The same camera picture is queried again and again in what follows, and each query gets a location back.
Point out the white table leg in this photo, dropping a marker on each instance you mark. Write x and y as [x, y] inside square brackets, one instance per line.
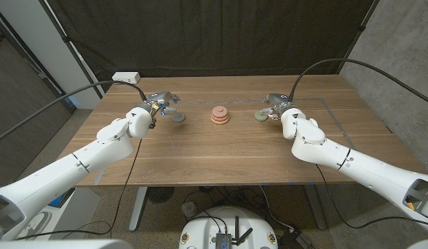
[137, 211]

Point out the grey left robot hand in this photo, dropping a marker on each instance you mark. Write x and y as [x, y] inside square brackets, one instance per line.
[160, 98]

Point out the black fabric backdrop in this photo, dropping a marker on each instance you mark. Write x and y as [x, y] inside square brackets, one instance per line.
[213, 34]

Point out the black power adapter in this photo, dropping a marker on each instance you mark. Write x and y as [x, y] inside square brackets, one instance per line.
[291, 240]

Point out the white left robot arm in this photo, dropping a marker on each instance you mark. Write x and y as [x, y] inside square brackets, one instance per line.
[96, 152]

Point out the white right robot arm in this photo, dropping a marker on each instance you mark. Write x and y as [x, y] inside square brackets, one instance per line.
[338, 155]

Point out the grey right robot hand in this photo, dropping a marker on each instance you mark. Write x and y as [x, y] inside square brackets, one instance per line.
[279, 100]

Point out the white power strip box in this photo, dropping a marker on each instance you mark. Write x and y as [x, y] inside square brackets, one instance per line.
[126, 77]

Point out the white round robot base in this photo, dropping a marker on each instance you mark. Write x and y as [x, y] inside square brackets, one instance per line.
[200, 231]

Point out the grey round floor puck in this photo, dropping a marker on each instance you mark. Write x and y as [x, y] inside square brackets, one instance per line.
[189, 209]

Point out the black round floor fan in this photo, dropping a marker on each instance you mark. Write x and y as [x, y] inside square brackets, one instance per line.
[160, 194]

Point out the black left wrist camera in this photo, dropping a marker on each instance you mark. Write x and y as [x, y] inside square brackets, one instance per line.
[152, 123]

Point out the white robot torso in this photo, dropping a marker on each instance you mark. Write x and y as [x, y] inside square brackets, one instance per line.
[61, 245]

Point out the grey table leg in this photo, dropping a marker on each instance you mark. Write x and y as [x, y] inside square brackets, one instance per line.
[317, 211]

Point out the grey antenna radio module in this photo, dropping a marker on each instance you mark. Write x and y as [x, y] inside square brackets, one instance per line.
[223, 240]

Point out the black backdrop stand pole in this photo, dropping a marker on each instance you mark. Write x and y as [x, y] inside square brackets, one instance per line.
[362, 27]
[66, 39]

